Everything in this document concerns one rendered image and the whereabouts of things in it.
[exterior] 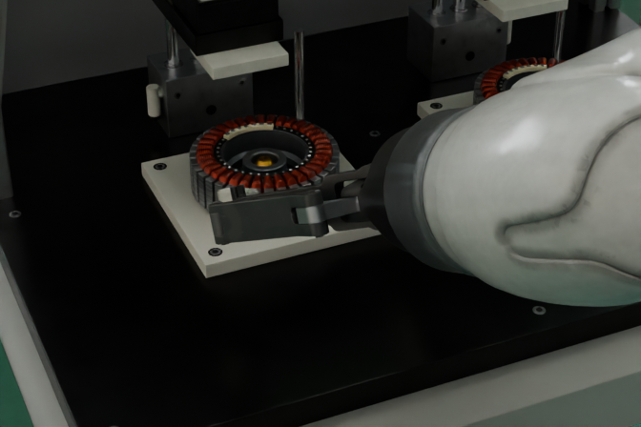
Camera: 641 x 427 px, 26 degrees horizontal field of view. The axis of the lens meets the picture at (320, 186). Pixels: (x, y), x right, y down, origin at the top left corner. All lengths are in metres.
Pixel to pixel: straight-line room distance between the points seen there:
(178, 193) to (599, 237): 0.53
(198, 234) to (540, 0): 0.34
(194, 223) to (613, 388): 0.32
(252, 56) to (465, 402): 0.30
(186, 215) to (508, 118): 0.45
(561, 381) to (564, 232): 0.37
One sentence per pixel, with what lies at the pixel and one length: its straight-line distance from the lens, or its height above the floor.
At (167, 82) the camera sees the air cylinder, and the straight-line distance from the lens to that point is 1.12.
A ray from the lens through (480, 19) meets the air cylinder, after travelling 1.23.
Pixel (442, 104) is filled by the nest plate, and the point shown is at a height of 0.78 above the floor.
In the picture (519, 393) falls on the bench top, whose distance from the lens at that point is 0.93.
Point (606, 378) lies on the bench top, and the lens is 0.95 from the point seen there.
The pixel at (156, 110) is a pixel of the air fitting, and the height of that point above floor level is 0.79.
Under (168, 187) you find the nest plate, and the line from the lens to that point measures 1.06.
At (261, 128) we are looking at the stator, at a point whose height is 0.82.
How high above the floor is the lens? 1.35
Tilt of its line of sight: 33 degrees down
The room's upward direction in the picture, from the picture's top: straight up
